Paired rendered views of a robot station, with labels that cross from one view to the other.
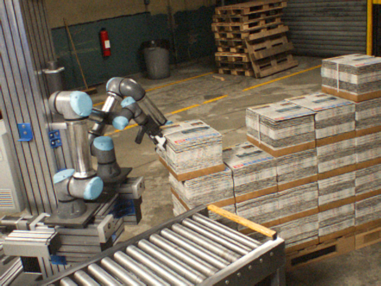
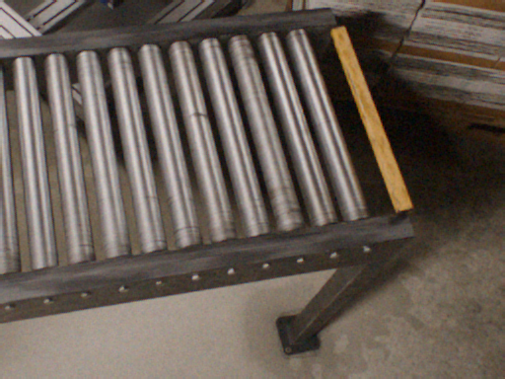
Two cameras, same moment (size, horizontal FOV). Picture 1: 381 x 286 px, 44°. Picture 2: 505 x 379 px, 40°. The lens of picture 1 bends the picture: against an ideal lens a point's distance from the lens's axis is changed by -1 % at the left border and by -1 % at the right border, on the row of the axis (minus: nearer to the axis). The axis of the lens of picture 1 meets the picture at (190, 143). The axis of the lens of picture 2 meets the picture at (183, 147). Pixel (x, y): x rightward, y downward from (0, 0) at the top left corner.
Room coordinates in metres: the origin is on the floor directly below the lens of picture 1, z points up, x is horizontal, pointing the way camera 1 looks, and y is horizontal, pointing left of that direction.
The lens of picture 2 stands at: (1.10, -0.09, 1.95)
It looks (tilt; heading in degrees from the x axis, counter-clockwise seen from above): 61 degrees down; 17
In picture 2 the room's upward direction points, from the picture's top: 10 degrees clockwise
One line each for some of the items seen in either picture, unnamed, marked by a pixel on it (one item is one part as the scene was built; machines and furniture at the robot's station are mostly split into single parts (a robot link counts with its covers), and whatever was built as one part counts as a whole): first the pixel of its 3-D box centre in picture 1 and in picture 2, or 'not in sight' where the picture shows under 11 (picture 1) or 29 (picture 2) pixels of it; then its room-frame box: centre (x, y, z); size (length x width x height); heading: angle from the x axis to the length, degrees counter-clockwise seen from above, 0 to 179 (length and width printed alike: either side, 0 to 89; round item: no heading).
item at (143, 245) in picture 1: (171, 262); (168, 142); (1.73, 0.14, 0.77); 0.47 x 0.05 x 0.05; 37
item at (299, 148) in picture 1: (279, 140); not in sight; (2.85, -0.57, 0.86); 0.38 x 0.29 x 0.04; 18
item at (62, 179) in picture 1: (66, 183); not in sight; (2.23, 0.65, 0.98); 0.13 x 0.12 x 0.14; 59
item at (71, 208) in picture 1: (70, 204); not in sight; (2.23, 0.66, 0.87); 0.15 x 0.15 x 0.10
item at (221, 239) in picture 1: (216, 238); (294, 126); (1.89, -0.07, 0.77); 0.47 x 0.05 x 0.05; 37
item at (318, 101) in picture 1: (317, 100); not in sight; (2.95, -0.85, 1.06); 0.37 x 0.28 x 0.01; 19
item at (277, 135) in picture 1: (278, 127); not in sight; (2.85, -0.57, 0.95); 0.38 x 0.29 x 0.23; 18
